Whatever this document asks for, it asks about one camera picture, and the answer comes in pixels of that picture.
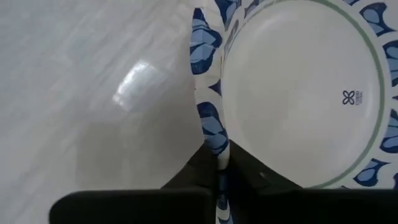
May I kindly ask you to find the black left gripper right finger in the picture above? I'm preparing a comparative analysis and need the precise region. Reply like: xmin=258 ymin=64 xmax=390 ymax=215
xmin=228 ymin=139 xmax=398 ymax=224

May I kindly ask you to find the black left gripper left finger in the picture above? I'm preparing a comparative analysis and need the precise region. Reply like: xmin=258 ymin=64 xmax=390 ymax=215
xmin=49 ymin=142 xmax=218 ymax=224

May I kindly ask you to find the blue patterned paper bowl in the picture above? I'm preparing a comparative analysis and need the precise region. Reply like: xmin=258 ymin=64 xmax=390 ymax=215
xmin=189 ymin=0 xmax=398 ymax=224

